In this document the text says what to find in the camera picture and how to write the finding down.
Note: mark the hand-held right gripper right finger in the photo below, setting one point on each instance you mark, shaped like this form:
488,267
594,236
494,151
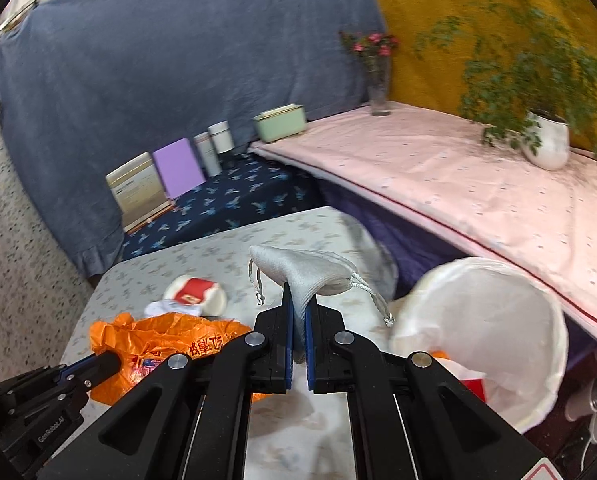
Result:
308,355

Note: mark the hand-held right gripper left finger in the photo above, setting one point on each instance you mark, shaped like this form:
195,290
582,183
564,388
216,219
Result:
289,345

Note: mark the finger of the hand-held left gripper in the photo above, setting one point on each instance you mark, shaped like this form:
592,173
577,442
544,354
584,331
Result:
106,364

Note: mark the orange plastic bag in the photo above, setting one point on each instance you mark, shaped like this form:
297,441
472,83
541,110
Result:
143,345

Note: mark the red and white paper cup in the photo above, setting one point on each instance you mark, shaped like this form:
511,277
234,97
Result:
213,304

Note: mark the trash bin with white liner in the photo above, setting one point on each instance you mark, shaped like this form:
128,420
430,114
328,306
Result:
508,320

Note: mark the white crumpled tissue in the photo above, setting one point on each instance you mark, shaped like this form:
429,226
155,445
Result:
161,307

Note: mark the purple cloth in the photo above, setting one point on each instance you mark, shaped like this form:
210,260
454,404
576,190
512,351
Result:
378,220

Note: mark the dark blue floral cloth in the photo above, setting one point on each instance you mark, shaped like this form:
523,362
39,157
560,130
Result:
238,200

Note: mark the gold and white box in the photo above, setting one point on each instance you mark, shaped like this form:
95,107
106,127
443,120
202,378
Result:
136,190

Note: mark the white tube bottle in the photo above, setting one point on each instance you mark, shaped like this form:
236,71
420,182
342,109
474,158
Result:
207,155

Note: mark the purple card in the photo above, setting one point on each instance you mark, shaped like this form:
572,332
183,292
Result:
178,170

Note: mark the pink cloth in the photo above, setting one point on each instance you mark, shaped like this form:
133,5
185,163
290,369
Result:
428,175

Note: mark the white jar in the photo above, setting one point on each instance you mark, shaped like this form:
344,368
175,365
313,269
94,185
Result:
221,137

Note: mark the green tissue box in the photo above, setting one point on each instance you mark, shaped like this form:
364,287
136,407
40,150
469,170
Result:
281,125

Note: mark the glass vase with flowers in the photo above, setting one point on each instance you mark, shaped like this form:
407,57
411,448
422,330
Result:
380,95

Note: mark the blue-grey hanging cloth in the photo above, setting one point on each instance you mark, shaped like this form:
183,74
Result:
178,60

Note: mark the green plant in white pot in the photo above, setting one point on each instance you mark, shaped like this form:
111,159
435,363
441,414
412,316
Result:
548,140

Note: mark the mustard yellow hanging cloth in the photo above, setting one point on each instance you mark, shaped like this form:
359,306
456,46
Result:
428,0

